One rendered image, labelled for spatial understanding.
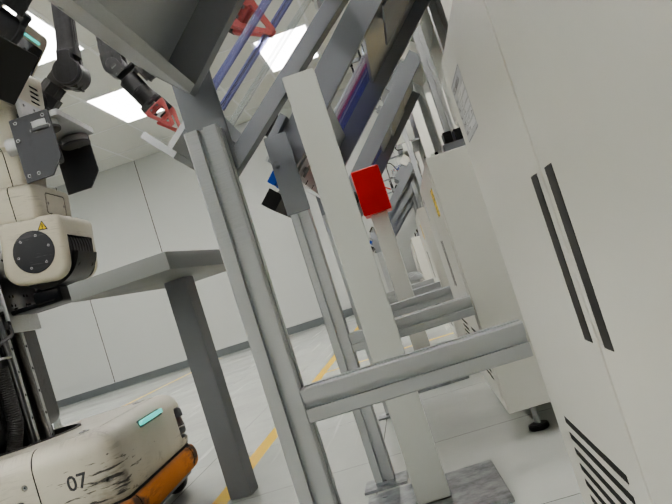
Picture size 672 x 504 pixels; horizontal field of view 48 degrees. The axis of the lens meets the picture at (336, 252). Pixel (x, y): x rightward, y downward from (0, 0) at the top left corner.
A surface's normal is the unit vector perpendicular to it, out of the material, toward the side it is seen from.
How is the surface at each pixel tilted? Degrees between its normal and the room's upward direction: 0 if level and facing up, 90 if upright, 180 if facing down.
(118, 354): 90
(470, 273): 90
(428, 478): 90
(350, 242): 90
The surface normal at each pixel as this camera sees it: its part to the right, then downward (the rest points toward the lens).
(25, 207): -0.04, -0.04
